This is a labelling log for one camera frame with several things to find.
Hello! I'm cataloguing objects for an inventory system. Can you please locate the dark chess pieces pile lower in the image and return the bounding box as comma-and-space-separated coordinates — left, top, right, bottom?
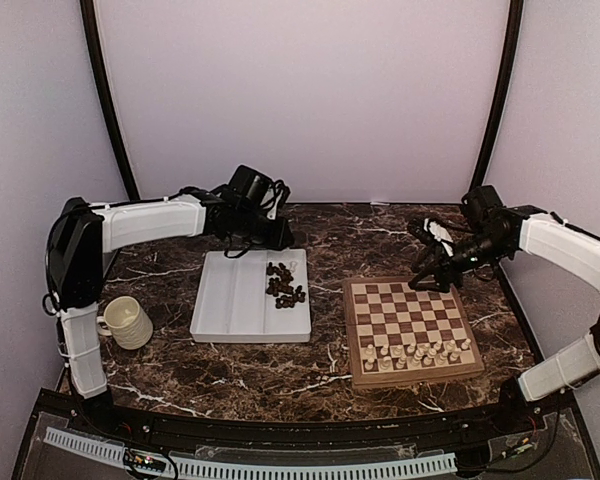
265, 283, 307, 309

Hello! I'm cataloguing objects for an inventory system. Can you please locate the dark chess pieces pile upper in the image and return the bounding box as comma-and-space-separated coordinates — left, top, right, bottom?
266, 262, 293, 282

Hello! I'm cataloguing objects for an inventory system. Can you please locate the black right frame post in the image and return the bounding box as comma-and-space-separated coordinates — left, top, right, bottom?
469, 0, 525, 190

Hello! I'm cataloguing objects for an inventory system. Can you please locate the white plastic divided tray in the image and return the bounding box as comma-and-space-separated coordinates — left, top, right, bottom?
190, 249, 311, 344

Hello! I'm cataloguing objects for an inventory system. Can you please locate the dark chess pieces pile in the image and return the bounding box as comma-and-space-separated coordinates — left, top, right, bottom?
265, 283, 307, 309
266, 262, 293, 282

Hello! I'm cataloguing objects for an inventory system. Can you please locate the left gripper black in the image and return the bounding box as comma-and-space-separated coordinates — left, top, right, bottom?
235, 206, 295, 251

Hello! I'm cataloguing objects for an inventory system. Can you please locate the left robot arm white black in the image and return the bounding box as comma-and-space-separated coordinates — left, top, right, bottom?
42, 165, 295, 436

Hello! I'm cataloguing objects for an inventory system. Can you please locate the white slotted cable duct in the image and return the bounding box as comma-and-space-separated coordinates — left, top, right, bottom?
43, 427, 457, 479

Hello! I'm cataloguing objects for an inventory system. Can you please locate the white chess queen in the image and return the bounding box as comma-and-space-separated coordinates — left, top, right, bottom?
412, 348, 425, 368

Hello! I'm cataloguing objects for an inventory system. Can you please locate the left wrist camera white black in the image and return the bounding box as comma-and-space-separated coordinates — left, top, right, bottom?
260, 179, 291, 220

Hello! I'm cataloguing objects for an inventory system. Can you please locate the wooden chess board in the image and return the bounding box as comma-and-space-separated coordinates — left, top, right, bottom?
343, 277, 484, 390

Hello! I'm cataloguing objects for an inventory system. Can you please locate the black left frame post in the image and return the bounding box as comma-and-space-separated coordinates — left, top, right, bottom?
79, 0, 140, 200

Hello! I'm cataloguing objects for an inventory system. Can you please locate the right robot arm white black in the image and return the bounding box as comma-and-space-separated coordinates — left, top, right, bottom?
408, 185, 600, 434

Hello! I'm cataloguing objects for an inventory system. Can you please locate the black frame post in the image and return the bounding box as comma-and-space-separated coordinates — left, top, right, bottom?
469, 0, 525, 190
79, 0, 140, 200

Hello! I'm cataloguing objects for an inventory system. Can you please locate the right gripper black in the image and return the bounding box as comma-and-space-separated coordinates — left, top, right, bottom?
410, 229, 511, 292

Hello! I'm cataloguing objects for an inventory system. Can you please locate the black front rail base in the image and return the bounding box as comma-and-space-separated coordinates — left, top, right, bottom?
13, 390, 600, 479

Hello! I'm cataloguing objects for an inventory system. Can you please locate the cream ribbed ceramic mug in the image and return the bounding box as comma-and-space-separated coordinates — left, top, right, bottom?
96, 296, 154, 350

